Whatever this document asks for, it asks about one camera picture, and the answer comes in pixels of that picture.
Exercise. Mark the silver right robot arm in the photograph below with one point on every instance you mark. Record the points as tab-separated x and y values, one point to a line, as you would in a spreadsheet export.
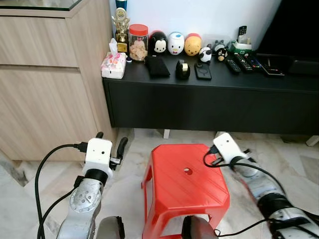
269	191

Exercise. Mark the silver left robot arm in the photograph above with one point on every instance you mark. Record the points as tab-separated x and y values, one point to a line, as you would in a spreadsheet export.
82	199

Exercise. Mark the white console leg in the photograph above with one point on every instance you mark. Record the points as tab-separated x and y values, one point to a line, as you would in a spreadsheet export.
166	133
312	140

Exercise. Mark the black tv console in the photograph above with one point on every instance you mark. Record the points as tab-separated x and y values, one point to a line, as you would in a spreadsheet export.
214	102

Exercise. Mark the grey left robot leg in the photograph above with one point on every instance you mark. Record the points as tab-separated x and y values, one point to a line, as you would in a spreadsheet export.
110	228

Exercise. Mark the pink tissue pack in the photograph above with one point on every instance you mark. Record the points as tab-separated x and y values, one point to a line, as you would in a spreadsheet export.
113	65

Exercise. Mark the red plastic stool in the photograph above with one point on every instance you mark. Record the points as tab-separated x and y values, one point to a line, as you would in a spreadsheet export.
184	186

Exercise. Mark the light wood cabinet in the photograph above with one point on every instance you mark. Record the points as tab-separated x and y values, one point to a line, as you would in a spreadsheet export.
50	74

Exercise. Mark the black wallet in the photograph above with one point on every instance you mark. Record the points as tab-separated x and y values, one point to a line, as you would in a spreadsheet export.
157	66

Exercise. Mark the short black remote control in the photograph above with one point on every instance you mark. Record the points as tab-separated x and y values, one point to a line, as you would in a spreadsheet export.
232	65

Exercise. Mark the black flat box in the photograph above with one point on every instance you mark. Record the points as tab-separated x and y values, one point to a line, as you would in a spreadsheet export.
271	67

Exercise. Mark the long black remote control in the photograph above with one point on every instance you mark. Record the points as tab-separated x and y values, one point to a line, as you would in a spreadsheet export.
244	62

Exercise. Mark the black remote coloured buttons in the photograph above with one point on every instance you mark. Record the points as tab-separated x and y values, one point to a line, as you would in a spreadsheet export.
255	62

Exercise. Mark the black right robot leg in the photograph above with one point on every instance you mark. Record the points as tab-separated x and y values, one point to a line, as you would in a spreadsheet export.
198	228

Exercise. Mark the black tape dispenser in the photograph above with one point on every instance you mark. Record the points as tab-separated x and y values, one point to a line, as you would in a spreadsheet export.
182	70

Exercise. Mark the red lid snack jar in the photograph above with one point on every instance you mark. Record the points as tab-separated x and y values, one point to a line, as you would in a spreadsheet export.
138	44

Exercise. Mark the black television base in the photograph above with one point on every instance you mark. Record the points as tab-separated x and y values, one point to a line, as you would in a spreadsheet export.
303	67

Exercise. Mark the small black animal figure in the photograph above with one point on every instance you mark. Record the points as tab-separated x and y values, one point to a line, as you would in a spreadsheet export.
221	52

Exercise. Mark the green white holder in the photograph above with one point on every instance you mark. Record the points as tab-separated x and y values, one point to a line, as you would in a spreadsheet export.
242	47

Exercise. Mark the small white animal figure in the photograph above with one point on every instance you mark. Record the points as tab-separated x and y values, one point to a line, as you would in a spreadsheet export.
205	54

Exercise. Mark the gold trophy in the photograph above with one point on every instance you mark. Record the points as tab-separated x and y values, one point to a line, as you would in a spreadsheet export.
120	30

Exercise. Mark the black mouse plush toy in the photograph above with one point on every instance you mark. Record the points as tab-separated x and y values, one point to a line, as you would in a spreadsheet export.
158	44

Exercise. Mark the white duck plush toy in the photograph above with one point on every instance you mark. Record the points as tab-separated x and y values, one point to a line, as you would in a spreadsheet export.
175	43

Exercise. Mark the yellow bear plush toy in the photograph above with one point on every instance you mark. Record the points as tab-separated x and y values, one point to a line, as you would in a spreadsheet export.
193	45

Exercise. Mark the upright black remote control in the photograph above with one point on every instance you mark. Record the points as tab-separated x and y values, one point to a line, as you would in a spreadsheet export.
242	31

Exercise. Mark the black television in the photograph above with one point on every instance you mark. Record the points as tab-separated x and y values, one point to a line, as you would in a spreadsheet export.
294	25

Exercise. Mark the glass cabinet top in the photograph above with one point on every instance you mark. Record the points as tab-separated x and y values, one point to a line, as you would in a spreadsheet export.
35	4

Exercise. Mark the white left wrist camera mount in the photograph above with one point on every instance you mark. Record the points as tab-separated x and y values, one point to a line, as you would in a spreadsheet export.
98	155

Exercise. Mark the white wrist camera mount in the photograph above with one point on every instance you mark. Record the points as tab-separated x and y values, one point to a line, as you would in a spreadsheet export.
228	147
98	155

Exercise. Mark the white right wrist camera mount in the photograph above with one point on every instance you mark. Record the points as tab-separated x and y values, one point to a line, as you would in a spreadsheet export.
228	147

